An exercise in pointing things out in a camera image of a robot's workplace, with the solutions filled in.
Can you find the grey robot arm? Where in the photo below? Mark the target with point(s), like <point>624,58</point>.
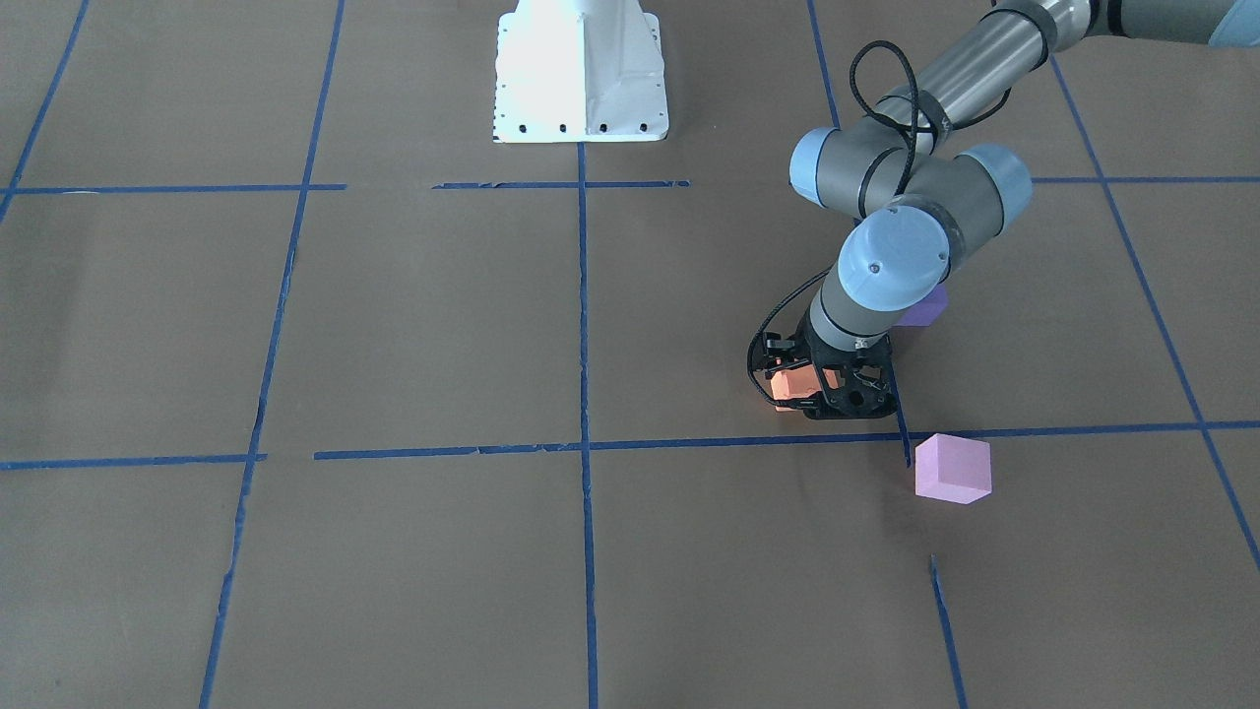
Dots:
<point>920,217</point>

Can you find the pink foam cube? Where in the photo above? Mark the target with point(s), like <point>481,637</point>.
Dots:
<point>953,469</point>

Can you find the purple foam cube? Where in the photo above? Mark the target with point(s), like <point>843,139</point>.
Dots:
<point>926,311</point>

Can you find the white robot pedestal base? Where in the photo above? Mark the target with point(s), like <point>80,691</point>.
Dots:
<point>579,72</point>

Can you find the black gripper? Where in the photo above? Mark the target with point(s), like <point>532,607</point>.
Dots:
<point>816,352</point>

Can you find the orange foam cube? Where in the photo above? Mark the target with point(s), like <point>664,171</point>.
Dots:
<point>788,384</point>

